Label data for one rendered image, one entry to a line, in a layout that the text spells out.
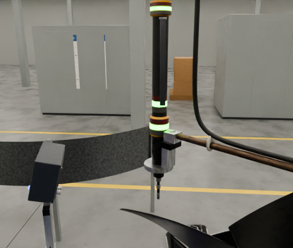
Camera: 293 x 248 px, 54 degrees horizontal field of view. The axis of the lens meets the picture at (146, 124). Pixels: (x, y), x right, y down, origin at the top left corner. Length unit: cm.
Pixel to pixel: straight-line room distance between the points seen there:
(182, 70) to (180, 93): 68
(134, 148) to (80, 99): 438
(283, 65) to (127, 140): 488
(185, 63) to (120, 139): 621
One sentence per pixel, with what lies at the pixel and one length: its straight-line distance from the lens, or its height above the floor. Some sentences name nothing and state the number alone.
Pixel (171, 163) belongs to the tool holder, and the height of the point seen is 147.
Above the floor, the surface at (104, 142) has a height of 88.
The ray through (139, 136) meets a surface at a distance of 270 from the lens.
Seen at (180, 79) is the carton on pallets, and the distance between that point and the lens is 863.
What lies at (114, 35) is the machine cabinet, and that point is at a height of 183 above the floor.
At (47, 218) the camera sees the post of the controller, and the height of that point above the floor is 101.
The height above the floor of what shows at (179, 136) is 155.
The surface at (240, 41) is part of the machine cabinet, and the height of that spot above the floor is 171.
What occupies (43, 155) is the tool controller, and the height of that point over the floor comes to 125.
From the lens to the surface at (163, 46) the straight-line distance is 61.
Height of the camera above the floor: 174
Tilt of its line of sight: 16 degrees down
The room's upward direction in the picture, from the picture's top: straight up
